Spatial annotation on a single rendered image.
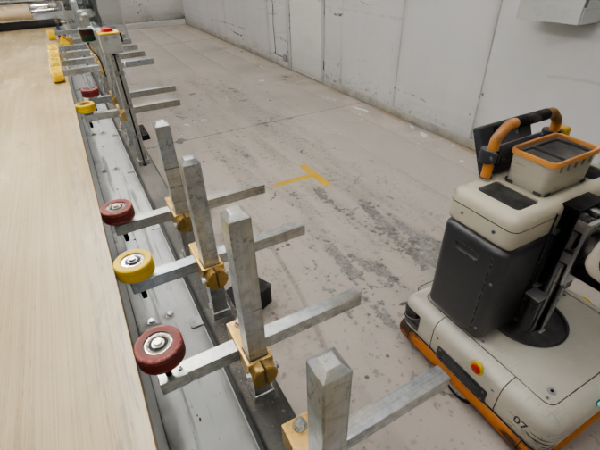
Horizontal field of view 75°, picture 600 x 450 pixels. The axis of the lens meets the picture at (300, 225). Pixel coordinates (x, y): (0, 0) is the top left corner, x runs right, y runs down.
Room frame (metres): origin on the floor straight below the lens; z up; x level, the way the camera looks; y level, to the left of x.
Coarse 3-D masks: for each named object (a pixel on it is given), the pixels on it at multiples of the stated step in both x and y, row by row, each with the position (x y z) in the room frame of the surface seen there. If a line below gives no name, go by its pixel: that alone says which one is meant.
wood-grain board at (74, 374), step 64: (0, 64) 2.64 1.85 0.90; (0, 128) 1.50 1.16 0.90; (64, 128) 1.48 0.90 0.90; (0, 192) 0.98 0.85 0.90; (64, 192) 0.97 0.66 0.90; (0, 256) 0.69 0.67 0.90; (64, 256) 0.68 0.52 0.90; (0, 320) 0.50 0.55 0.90; (64, 320) 0.49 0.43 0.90; (0, 384) 0.37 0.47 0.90; (64, 384) 0.36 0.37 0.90; (128, 384) 0.36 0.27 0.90; (0, 448) 0.27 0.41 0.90; (64, 448) 0.26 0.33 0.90; (128, 448) 0.26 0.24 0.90
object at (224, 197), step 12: (228, 192) 1.01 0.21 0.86; (240, 192) 1.02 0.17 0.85; (252, 192) 1.03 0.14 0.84; (264, 192) 1.05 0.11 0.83; (216, 204) 0.98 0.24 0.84; (144, 216) 0.90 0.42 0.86; (156, 216) 0.90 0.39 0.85; (168, 216) 0.91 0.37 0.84; (120, 228) 0.85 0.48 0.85; (132, 228) 0.87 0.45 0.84; (144, 228) 0.88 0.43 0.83
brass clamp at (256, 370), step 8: (232, 328) 0.52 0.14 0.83; (232, 336) 0.50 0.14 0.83; (240, 336) 0.50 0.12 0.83; (240, 344) 0.48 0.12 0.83; (240, 352) 0.46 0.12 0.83; (240, 360) 0.47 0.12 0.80; (248, 360) 0.45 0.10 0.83; (256, 360) 0.45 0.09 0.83; (264, 360) 0.45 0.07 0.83; (272, 360) 0.45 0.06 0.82; (248, 368) 0.43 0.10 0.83; (256, 368) 0.43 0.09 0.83; (264, 368) 0.43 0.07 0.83; (272, 368) 0.43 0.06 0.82; (248, 376) 0.43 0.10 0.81; (256, 376) 0.42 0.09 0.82; (264, 376) 0.43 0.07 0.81; (272, 376) 0.43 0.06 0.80; (256, 384) 0.42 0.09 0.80; (264, 384) 0.42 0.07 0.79
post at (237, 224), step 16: (240, 208) 0.47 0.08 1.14; (224, 224) 0.46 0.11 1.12; (240, 224) 0.45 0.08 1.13; (224, 240) 0.47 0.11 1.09; (240, 240) 0.45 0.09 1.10; (240, 256) 0.45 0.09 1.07; (240, 272) 0.45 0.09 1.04; (256, 272) 0.46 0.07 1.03; (240, 288) 0.44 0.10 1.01; (256, 288) 0.46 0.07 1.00; (240, 304) 0.44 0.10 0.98; (256, 304) 0.45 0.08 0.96; (240, 320) 0.46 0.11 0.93; (256, 320) 0.45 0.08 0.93; (256, 336) 0.45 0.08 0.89; (256, 352) 0.45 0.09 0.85
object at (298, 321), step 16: (352, 288) 0.63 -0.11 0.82; (320, 304) 0.59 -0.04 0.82; (336, 304) 0.58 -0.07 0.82; (352, 304) 0.60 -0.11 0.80; (288, 320) 0.55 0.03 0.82; (304, 320) 0.55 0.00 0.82; (320, 320) 0.56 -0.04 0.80; (272, 336) 0.51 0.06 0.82; (288, 336) 0.53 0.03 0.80; (208, 352) 0.47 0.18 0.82; (224, 352) 0.47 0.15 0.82; (176, 368) 0.44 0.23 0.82; (192, 368) 0.44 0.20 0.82; (208, 368) 0.45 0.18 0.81; (160, 384) 0.41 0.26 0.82; (176, 384) 0.42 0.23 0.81
